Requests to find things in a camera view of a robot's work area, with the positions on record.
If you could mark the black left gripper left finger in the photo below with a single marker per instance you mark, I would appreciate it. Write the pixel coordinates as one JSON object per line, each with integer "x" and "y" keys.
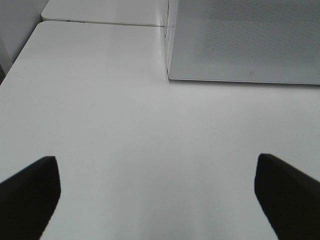
{"x": 28, "y": 200}

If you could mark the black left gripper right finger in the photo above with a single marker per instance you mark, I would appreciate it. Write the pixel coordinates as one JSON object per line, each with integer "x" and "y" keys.
{"x": 289, "y": 198}

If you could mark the white microwave door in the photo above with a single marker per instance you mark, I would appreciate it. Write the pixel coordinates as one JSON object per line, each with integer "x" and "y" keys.
{"x": 259, "y": 41}

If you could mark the white microwave oven body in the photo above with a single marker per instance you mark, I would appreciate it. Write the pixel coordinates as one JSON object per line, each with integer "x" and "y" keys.
{"x": 169, "y": 27}

